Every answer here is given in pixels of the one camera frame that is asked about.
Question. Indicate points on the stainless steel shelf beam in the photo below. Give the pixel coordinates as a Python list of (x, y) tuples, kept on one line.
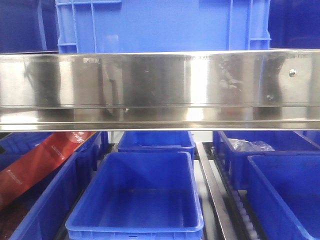
[(276, 89)]

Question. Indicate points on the blue crate on upper shelf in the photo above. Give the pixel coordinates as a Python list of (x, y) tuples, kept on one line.
[(136, 26)]

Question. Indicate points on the blue bin rear centre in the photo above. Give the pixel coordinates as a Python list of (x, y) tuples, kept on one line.
[(157, 141)]

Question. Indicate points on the blue bin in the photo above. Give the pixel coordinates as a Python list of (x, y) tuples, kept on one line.
[(236, 163), (139, 196), (284, 193), (157, 141), (39, 213)]

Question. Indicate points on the blue bin front centre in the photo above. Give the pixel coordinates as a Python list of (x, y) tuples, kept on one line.
[(139, 196)]

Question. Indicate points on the clear plastic bag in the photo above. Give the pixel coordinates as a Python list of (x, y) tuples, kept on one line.
[(242, 145)]

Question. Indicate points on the blue bin rear right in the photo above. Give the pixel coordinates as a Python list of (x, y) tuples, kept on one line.
[(236, 163)]

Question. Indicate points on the blue bin front right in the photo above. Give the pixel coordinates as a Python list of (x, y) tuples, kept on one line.
[(284, 193)]

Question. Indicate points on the red packaging bag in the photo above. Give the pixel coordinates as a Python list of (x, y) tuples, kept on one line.
[(38, 163)]

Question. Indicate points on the blue bin left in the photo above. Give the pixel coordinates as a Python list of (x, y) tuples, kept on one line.
[(39, 213)]

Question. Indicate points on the metal divider rail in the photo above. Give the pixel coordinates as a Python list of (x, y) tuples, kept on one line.
[(222, 220)]

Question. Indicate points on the white roller track rail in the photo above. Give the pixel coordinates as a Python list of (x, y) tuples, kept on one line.
[(242, 217)]

